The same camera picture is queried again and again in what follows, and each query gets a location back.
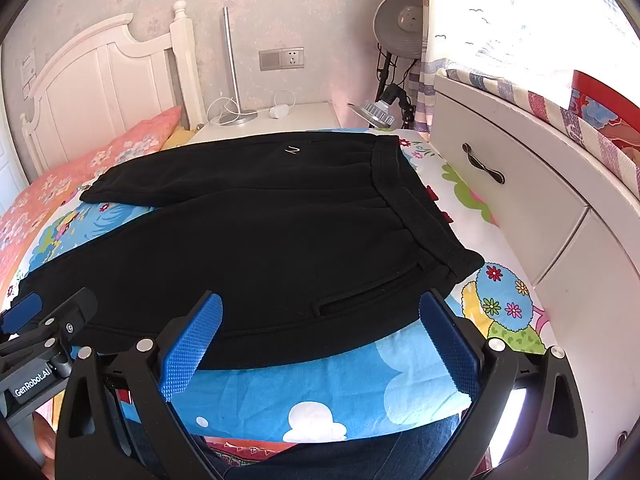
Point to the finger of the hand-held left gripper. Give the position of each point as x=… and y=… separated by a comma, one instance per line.
x=20, y=307
x=75, y=307

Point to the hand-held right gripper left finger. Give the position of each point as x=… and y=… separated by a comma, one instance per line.
x=192, y=345

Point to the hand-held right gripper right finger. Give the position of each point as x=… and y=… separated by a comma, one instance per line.
x=447, y=345

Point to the black pants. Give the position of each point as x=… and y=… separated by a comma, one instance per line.
x=275, y=220

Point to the person's left hand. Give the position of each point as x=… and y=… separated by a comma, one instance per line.
x=44, y=442

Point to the red patterned rug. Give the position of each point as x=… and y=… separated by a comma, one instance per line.
x=250, y=452

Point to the pink floral pillow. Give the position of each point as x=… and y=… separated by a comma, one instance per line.
x=60, y=180

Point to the blue cartoon bedsheet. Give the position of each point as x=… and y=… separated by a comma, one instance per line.
x=325, y=390

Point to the white wardrobe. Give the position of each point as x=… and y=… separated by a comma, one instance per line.
x=9, y=170

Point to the white drawer cabinet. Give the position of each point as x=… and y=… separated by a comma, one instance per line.
x=525, y=200

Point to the yellow pillow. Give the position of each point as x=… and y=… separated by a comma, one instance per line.
x=177, y=137

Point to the white bed headboard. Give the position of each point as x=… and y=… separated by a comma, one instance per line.
x=100, y=90

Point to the small finned lamp head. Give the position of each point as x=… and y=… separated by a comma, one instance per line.
x=375, y=111

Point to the white nightstand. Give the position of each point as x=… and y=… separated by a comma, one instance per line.
x=300, y=121

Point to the striped cloth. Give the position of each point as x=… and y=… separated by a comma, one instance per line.
x=550, y=110

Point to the black lamp stand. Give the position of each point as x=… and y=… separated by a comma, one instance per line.
x=387, y=72

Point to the red printed blanket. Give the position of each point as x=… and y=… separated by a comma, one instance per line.
x=600, y=105

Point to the printed curtain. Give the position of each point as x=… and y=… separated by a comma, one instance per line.
x=442, y=60

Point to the round grey lamp head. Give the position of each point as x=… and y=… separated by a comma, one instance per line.
x=402, y=20

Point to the grey wall socket panel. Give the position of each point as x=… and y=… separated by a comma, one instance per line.
x=281, y=58

